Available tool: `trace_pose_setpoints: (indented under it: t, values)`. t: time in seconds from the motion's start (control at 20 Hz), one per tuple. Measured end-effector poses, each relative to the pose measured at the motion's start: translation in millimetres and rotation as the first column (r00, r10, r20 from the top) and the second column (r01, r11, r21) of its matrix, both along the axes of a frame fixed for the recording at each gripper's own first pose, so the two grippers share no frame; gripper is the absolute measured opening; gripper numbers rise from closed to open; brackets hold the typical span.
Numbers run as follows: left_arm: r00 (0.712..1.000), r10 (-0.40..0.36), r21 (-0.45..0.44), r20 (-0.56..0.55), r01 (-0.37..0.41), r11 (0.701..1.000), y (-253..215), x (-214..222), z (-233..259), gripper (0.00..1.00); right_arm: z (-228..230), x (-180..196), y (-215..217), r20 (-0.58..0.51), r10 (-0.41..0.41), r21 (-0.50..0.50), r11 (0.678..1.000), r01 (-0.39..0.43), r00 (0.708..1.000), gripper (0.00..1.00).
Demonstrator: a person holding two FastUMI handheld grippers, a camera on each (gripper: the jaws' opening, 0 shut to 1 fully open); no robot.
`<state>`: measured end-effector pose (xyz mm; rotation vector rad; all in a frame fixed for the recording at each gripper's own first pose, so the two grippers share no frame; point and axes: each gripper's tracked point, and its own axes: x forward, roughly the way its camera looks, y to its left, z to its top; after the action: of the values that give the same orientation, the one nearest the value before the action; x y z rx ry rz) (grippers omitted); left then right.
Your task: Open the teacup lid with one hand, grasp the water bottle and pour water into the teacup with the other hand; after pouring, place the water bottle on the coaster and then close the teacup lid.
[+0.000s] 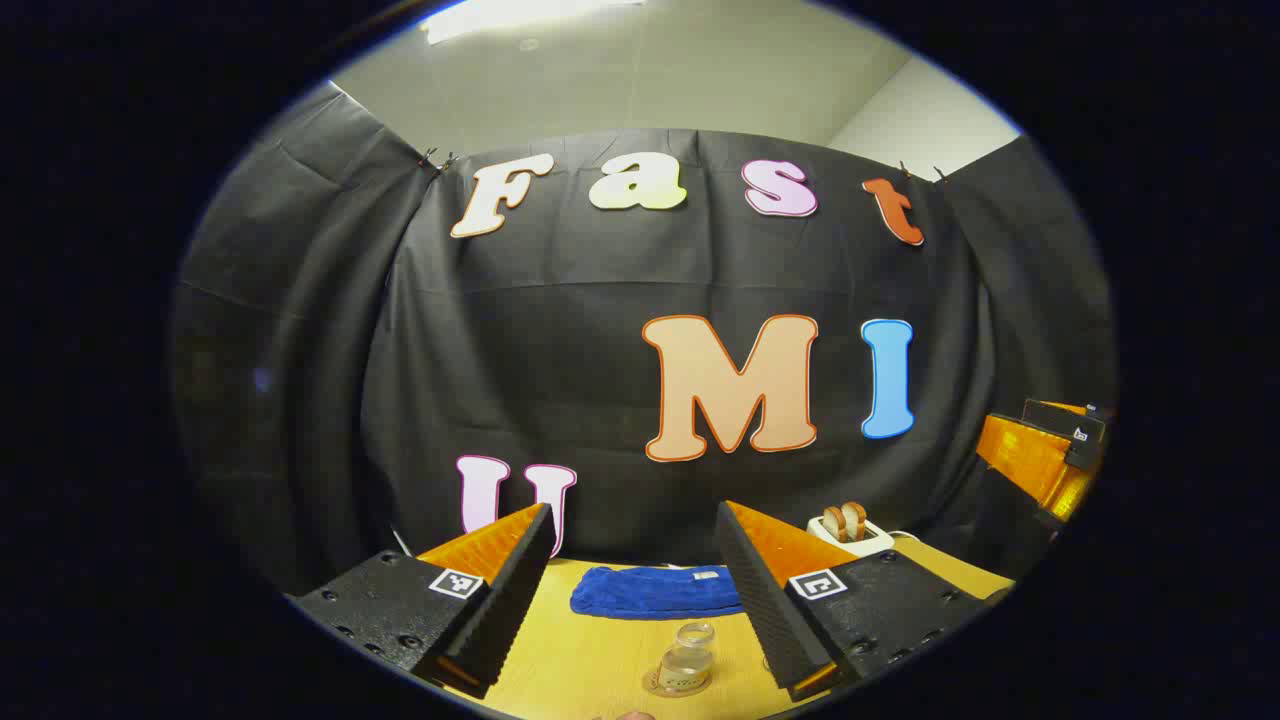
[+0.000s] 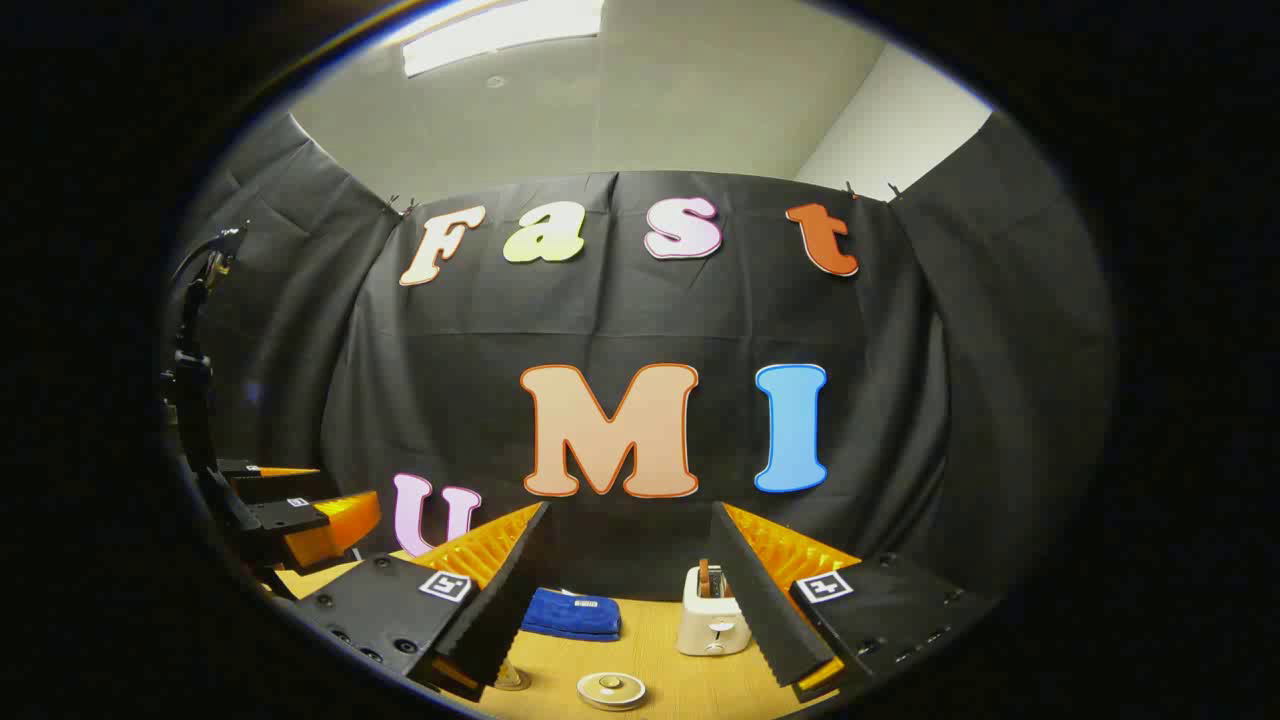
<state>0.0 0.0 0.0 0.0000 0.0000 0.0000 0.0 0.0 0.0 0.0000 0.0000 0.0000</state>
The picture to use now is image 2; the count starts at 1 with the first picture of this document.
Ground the white teacup lid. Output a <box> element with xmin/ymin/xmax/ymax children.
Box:
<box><xmin>577</xmin><ymin>672</ymin><xmax>648</xmax><ymax>712</ymax></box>

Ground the white toaster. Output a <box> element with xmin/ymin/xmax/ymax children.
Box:
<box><xmin>677</xmin><ymin>565</ymin><xmax>753</xmax><ymax>657</ymax></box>

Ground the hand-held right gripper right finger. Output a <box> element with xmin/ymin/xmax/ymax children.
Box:
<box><xmin>710</xmin><ymin>502</ymin><xmax>1001</xmax><ymax>703</ymax></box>

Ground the black backdrop cloth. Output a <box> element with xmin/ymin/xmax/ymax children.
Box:
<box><xmin>165</xmin><ymin>110</ymin><xmax>1116</xmax><ymax>603</ymax></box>

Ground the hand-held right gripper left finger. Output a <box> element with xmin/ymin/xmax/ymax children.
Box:
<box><xmin>290</xmin><ymin>500</ymin><xmax>553</xmax><ymax>701</ymax></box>

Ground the ceiling light panel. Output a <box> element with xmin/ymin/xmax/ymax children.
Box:
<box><xmin>400</xmin><ymin>0</ymin><xmax>606</xmax><ymax>79</ymax></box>

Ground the blue folded towel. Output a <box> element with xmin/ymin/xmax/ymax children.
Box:
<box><xmin>520</xmin><ymin>587</ymin><xmax>623</xmax><ymax>642</ymax></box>

